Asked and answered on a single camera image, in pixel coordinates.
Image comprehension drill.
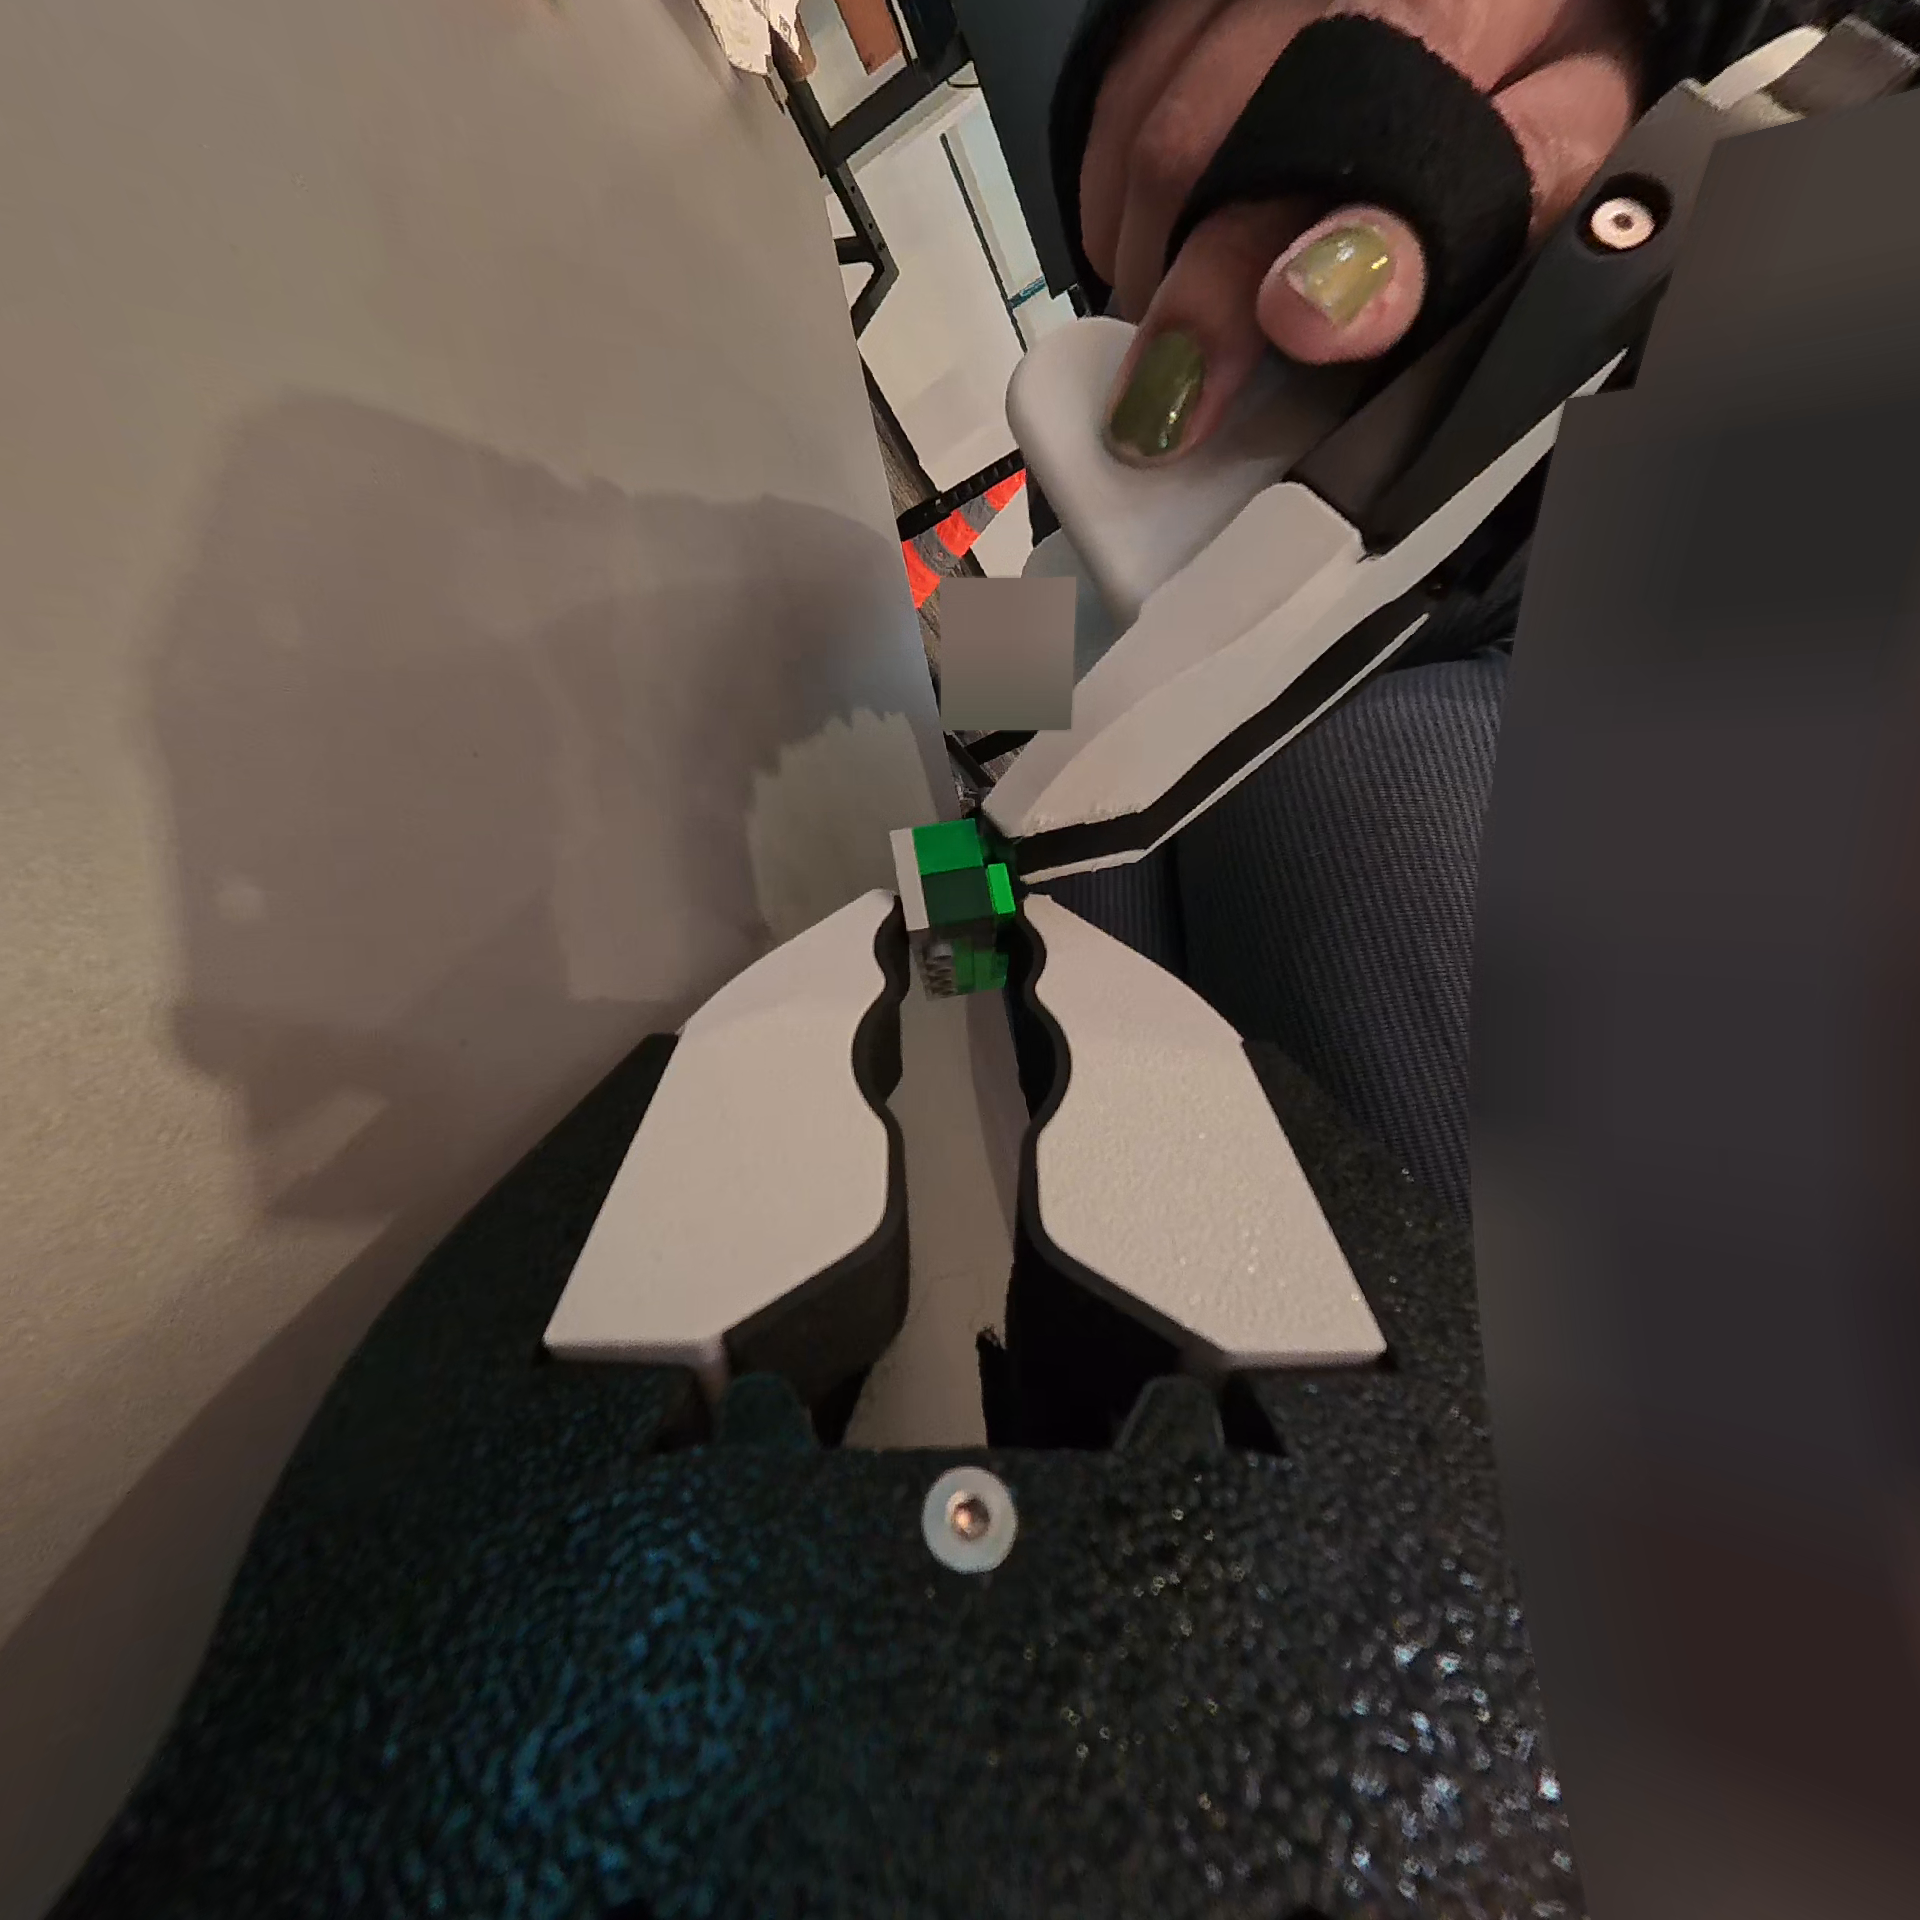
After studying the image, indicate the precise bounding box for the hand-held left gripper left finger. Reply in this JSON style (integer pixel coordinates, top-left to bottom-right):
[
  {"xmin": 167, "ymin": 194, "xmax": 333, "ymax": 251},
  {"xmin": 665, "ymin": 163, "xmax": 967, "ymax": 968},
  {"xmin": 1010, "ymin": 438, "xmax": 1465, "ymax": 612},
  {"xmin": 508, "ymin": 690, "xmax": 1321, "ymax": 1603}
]
[{"xmin": 545, "ymin": 885, "xmax": 917, "ymax": 1413}]

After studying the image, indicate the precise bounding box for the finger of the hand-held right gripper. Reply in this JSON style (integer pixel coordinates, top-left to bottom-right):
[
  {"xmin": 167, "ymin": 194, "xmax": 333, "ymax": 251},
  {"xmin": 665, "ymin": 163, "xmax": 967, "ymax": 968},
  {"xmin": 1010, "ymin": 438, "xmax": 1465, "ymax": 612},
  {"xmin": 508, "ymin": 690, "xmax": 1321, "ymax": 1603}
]
[
  {"xmin": 990, "ymin": 490, "xmax": 1372, "ymax": 840},
  {"xmin": 1033, "ymin": 355, "xmax": 1633, "ymax": 881}
]

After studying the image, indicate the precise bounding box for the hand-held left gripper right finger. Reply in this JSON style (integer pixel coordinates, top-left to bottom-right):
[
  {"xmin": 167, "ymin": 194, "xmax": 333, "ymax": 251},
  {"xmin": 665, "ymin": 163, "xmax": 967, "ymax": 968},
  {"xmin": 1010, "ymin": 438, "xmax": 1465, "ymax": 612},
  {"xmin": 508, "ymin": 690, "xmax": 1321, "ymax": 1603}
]
[{"xmin": 1010, "ymin": 900, "xmax": 1389, "ymax": 1403}]

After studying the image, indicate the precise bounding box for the small green brick block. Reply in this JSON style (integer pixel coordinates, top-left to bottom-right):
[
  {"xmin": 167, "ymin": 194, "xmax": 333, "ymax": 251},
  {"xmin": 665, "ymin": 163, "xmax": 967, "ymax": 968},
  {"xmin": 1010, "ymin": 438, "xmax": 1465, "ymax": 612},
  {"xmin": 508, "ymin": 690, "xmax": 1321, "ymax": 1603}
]
[{"xmin": 887, "ymin": 817, "xmax": 1028, "ymax": 999}]

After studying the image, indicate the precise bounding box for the grey desk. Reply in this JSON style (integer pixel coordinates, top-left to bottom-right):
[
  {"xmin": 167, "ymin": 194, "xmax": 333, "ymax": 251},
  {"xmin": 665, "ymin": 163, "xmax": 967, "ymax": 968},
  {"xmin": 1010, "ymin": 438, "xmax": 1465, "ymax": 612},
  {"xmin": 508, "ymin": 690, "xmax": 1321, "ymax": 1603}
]
[{"xmin": 0, "ymin": 0, "xmax": 995, "ymax": 1651}]

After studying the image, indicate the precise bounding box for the person's right hand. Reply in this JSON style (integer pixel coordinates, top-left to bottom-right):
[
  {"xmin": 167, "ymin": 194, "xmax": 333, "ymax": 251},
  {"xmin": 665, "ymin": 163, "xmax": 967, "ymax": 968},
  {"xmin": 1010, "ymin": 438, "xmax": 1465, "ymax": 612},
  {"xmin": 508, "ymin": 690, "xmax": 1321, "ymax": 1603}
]
[{"xmin": 1073, "ymin": 0, "xmax": 1656, "ymax": 458}]

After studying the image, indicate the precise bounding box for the person's leg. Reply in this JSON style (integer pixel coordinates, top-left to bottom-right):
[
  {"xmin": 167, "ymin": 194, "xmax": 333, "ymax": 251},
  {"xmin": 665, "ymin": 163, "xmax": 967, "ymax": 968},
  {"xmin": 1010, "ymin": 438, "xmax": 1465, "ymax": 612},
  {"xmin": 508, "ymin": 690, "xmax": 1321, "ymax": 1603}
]
[{"xmin": 1036, "ymin": 651, "xmax": 1516, "ymax": 1217}]

